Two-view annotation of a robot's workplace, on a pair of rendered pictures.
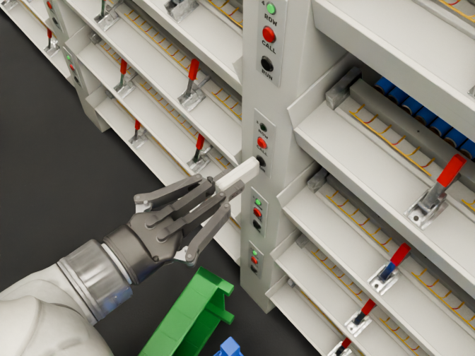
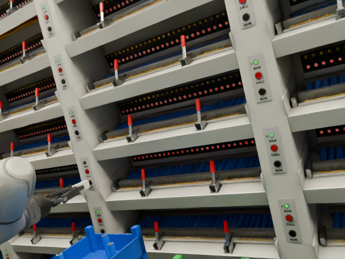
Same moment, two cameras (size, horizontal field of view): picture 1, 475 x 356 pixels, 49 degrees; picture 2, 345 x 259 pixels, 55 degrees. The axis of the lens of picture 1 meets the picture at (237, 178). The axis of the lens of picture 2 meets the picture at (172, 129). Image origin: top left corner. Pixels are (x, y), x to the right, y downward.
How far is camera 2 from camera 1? 93 cm
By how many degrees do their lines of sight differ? 54
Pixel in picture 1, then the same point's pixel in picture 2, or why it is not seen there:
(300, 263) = not seen: hidden behind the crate
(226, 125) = (79, 197)
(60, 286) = not seen: hidden behind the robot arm
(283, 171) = (97, 176)
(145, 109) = (47, 241)
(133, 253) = (39, 196)
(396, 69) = (100, 97)
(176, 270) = not seen: outside the picture
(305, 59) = (84, 121)
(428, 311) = (164, 190)
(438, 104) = (111, 96)
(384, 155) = (119, 140)
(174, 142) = (63, 243)
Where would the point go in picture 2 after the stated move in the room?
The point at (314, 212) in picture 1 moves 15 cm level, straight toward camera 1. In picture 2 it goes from (117, 195) to (111, 208)
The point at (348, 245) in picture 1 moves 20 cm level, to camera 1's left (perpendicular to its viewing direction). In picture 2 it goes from (132, 194) to (75, 212)
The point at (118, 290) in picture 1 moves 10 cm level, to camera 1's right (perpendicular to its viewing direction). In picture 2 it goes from (34, 204) to (68, 194)
